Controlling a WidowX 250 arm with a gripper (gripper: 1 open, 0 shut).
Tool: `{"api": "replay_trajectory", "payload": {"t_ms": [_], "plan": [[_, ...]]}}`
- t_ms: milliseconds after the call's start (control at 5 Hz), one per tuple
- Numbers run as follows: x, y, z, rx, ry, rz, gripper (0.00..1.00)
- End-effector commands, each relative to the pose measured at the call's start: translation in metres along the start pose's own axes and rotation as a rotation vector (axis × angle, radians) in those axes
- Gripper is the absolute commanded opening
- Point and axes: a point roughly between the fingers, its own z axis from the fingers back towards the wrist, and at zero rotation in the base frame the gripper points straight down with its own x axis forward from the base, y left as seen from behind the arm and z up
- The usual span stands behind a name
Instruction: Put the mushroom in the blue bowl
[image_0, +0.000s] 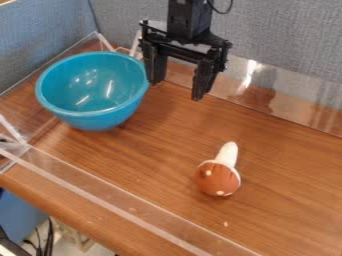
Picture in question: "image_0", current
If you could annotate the clear acrylic back barrier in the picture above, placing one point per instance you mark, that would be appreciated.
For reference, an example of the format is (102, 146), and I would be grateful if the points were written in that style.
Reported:
(281, 93)

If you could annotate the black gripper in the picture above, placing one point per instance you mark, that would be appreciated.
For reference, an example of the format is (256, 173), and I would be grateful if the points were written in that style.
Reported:
(204, 50)

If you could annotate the clear acrylic front barrier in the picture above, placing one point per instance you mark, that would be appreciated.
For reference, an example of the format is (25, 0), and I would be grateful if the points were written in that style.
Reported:
(159, 221)

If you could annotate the brown plush mushroom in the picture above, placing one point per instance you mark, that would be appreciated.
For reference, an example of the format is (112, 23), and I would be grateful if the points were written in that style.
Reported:
(216, 176)

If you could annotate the clear acrylic barrier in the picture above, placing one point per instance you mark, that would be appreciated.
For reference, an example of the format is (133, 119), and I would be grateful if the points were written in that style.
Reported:
(93, 40)
(159, 221)
(281, 93)

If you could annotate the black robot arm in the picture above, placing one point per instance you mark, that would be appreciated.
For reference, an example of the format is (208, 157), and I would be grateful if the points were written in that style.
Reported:
(188, 18)

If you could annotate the blue plastic bowl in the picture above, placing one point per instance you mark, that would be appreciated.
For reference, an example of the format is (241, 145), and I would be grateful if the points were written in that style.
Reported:
(92, 90)

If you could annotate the blue cabinet under table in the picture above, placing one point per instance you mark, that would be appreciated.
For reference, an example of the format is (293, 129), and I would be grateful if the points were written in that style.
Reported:
(18, 216)

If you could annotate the clear acrylic left barrier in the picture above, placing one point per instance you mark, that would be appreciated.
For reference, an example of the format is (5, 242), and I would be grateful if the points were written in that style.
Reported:
(93, 40)

